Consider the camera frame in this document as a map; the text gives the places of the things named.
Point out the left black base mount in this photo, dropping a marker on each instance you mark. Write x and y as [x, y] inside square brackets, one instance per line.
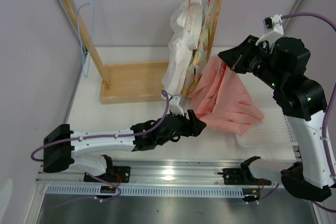
[116, 174]

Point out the aluminium mounting rail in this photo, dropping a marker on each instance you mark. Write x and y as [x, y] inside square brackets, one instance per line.
[146, 172]

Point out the pastel floral garment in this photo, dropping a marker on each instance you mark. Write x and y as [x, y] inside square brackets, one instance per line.
[199, 61]

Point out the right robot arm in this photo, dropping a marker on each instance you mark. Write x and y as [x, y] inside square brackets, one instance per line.
[282, 66]

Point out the white ruffled garment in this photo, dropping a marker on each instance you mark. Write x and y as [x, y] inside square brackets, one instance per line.
[182, 45]

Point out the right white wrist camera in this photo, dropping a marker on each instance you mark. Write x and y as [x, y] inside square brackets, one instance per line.
[273, 30]

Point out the slotted cable duct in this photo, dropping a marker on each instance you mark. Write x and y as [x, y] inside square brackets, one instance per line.
[153, 191]

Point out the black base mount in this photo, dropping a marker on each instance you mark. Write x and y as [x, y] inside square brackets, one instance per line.
[236, 176]
[116, 174]

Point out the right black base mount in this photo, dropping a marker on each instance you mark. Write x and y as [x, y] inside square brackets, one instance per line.
[236, 176]

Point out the pink hanger with white garment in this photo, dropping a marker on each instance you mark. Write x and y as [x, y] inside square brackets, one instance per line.
[187, 17]

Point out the white plastic basket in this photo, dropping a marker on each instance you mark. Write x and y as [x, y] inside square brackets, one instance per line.
[273, 131]

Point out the wooden clothes rack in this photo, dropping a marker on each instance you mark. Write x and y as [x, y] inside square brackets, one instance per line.
[131, 82]

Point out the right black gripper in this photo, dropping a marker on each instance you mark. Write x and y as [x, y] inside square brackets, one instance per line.
[236, 58]

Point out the pink pleated skirt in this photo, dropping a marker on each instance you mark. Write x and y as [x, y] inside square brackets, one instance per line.
[221, 100]

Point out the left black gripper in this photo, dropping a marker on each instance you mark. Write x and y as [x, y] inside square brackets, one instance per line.
[196, 126]

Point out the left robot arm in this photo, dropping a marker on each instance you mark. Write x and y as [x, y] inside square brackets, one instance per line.
[64, 148]

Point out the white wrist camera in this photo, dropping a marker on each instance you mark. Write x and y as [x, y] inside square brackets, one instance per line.
[176, 104]
[273, 30]

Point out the pink hanger with floral garment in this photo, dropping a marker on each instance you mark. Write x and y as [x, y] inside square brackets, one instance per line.
[204, 35]

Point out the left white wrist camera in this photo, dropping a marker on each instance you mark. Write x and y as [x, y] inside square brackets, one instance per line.
[176, 104]

